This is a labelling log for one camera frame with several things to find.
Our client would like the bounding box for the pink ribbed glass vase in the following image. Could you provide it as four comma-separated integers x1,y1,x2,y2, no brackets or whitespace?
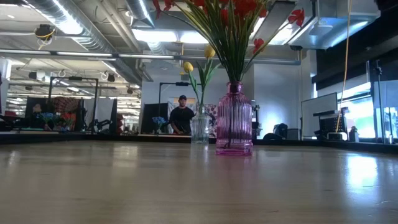
215,81,254,156

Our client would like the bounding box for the yellow artificial tulip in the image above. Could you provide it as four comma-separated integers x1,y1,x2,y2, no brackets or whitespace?
198,44,221,108
182,60,203,125

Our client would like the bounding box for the red artificial flower bunch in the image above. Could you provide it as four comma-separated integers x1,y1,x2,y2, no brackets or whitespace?
152,0,307,85

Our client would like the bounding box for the clear ribbed glass vase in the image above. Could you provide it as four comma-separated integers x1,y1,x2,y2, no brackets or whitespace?
190,107,211,144

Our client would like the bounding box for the person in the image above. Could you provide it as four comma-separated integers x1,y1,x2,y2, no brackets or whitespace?
169,95,197,135

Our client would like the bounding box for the small blue flower bouquet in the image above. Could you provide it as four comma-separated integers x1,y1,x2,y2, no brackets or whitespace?
152,116,168,134

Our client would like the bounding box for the black upright panel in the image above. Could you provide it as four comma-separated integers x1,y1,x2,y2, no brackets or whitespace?
141,102,170,134

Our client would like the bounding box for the black machine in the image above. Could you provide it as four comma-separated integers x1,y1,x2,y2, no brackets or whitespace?
251,99,261,140

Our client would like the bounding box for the black office chair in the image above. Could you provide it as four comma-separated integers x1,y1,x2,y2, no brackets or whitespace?
263,123,289,140

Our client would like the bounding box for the grey whiteboard panel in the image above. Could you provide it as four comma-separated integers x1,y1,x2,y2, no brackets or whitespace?
300,92,338,138

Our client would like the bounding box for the black desk device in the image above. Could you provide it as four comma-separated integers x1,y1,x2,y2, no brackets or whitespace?
312,107,351,141

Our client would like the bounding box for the red checkered cloth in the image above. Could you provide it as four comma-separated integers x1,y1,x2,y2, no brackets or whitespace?
51,96,80,114

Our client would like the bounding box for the black tripod stand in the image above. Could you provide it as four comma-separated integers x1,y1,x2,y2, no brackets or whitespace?
366,58,384,144

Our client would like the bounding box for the black gantry frame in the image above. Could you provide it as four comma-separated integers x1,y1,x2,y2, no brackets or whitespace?
158,81,203,116

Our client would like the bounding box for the yellow hanging cable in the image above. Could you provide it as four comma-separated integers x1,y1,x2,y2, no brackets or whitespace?
335,0,354,133

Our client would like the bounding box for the black yellow cable reel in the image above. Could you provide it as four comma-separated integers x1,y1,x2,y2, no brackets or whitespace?
33,24,57,50

